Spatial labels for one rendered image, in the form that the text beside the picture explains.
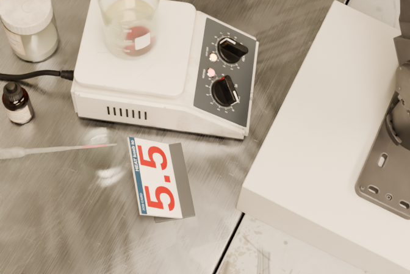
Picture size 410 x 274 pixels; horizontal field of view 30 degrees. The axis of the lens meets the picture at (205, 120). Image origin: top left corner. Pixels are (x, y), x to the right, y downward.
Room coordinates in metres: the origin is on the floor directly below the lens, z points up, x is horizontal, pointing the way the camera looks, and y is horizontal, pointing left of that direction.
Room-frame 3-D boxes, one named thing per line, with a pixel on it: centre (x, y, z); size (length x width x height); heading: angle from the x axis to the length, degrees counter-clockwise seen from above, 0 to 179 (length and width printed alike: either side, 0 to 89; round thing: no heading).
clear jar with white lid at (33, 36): (0.47, 0.22, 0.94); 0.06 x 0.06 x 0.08
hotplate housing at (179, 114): (0.43, 0.06, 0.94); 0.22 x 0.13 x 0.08; 89
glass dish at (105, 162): (0.33, 0.11, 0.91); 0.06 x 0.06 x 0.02
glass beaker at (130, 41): (0.44, 0.09, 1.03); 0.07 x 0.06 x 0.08; 78
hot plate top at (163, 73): (0.43, 0.09, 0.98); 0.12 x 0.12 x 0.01; 89
